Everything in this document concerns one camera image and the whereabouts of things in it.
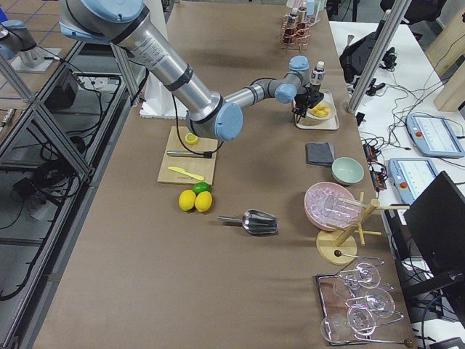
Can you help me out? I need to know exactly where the clear wine glass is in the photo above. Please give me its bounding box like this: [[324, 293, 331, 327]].
[[347, 304, 376, 336], [339, 262, 381, 290], [345, 288, 395, 318]]

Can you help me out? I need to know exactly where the yellow plastic knife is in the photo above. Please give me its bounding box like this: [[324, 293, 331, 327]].
[[168, 167, 205, 181]]

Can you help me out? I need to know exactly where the black backpack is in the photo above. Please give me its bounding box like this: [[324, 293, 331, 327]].
[[339, 32, 380, 83]]

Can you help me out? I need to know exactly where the clear tumbler glass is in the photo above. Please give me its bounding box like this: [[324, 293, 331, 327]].
[[320, 313, 352, 345]]

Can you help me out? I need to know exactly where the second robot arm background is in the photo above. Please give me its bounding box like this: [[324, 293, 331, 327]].
[[1, 20, 61, 73]]

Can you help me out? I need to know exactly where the teach pendant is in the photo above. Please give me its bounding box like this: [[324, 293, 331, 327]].
[[388, 158, 438, 204], [405, 113, 464, 159]]

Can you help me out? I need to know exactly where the upper teach pendant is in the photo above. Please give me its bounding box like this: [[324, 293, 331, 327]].
[[405, 113, 464, 159]]

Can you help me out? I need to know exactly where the mint green bowl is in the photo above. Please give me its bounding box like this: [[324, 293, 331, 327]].
[[331, 157, 365, 185]]

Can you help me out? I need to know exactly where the wooden cup rack stand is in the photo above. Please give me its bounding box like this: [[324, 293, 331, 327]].
[[316, 199, 411, 265]]

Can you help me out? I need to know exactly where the bamboo cutting board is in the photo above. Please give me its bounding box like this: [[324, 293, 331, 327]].
[[157, 126, 217, 185]]

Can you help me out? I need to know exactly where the clear wine glass upper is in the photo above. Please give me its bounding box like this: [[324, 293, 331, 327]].
[[339, 262, 381, 290]]

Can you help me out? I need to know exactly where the black monitor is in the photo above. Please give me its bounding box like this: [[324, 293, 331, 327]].
[[403, 171, 464, 313]]

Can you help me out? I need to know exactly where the yellow lemon left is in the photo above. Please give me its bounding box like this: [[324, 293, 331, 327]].
[[178, 189, 197, 212]]

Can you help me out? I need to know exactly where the silver metal rod tool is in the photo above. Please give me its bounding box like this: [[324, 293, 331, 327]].
[[166, 151, 213, 159]]

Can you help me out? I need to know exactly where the brown drink bottle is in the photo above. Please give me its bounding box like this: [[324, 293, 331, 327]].
[[310, 61, 325, 90]]

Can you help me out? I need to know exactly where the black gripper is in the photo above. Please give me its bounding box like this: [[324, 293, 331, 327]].
[[292, 87, 324, 117]]

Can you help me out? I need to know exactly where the green lime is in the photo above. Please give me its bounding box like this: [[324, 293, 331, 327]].
[[192, 182, 210, 195]]

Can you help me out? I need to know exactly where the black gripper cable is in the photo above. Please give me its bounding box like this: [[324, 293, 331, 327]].
[[171, 94, 224, 159]]

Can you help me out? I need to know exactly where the yellow lemon right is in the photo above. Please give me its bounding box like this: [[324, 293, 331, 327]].
[[195, 191, 213, 212]]

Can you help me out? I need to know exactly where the yellow lemon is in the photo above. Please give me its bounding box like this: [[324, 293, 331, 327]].
[[178, 189, 197, 212], [195, 191, 213, 212]]

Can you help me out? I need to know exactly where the metal wire glass tray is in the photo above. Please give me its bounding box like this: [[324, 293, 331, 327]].
[[315, 256, 414, 348]]

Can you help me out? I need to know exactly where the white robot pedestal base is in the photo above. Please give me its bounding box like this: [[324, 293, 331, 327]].
[[140, 0, 175, 119]]

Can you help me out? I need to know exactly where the clear wine glass lower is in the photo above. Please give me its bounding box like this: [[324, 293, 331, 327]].
[[347, 304, 376, 336]]

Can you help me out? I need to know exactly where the copper wire bottle rack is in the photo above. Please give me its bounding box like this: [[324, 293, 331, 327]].
[[279, 6, 311, 52]]

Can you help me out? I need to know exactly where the cream round plate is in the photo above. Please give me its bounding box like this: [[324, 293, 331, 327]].
[[307, 103, 334, 122]]

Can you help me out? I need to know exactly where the aluminium frame post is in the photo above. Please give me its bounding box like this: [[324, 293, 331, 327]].
[[347, 0, 411, 114]]

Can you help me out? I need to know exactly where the clear glass on rack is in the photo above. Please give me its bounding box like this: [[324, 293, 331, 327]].
[[322, 195, 363, 224]]

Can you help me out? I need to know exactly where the pink bowl with ice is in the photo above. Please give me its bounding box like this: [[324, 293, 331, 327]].
[[304, 182, 363, 231]]

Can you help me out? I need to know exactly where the yellow glazed donut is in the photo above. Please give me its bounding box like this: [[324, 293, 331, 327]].
[[310, 103, 330, 118]]

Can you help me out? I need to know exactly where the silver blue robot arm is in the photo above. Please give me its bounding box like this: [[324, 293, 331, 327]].
[[60, 1, 323, 141]]

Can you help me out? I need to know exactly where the cream rectangular tray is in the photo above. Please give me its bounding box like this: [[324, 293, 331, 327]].
[[294, 89, 339, 131]]

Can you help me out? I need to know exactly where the clear wine glass middle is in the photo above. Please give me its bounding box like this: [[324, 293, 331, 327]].
[[345, 288, 395, 318]]

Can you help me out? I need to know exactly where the bottle in copper rack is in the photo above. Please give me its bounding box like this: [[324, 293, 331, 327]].
[[286, 7, 298, 31]]

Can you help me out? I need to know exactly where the half lemon slice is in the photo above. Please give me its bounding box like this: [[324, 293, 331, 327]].
[[185, 133, 199, 145]]

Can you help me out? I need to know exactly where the silver metal scoop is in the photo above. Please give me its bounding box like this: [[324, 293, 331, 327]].
[[217, 209, 278, 236]]

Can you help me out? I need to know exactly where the lower teach pendant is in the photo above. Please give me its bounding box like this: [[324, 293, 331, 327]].
[[388, 158, 438, 204]]

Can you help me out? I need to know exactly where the gray folded cloth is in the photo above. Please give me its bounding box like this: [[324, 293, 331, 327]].
[[305, 142, 334, 166]]

